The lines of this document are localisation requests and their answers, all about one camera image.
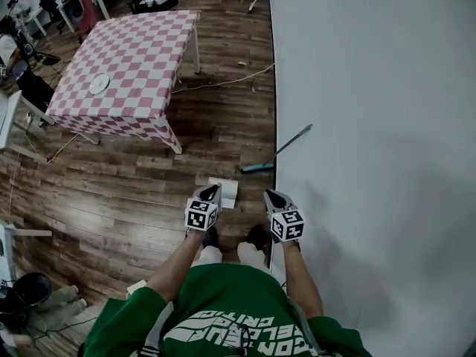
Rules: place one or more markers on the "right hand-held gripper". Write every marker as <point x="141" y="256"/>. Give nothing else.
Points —
<point x="288" y="225"/>

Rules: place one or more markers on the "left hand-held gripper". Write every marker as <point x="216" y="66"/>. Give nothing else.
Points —
<point x="199" y="218"/>

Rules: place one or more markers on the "person's right forearm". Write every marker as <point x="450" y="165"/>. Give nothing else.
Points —
<point x="301" y="281"/>

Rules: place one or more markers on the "person's left forearm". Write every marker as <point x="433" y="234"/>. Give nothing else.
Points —
<point x="175" y="270"/>

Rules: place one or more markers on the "person's right black shoe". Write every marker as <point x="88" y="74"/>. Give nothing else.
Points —
<point x="258" y="234"/>

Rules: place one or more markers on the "person's black shoe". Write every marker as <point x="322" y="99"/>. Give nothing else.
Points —
<point x="211" y="236"/>
<point x="258" y="234"/>

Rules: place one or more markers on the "person's left black shoe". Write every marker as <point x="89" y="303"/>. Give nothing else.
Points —
<point x="211" y="236"/>

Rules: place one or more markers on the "teal broom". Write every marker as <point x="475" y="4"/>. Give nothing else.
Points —
<point x="256" y="168"/>

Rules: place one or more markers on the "person's light trousers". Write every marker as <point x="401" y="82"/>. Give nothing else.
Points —
<point x="212" y="253"/>

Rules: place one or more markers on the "person's green t-shirt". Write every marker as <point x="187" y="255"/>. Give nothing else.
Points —
<point x="223" y="303"/>

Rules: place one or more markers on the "white power strip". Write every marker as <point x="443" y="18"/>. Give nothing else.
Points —
<point x="135" y="287"/>

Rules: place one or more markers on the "white plate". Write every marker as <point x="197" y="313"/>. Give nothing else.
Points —
<point x="99" y="84"/>

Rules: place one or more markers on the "red white checkered tablecloth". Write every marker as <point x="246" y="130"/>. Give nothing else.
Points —
<point x="130" y="50"/>

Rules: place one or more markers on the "white side table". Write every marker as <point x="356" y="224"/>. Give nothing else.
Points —
<point x="22" y="233"/>

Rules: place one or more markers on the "white extension socket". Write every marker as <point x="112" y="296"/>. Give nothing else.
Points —
<point x="29" y="117"/>

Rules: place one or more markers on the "black round hat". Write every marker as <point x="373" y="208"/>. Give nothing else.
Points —
<point x="33" y="288"/>

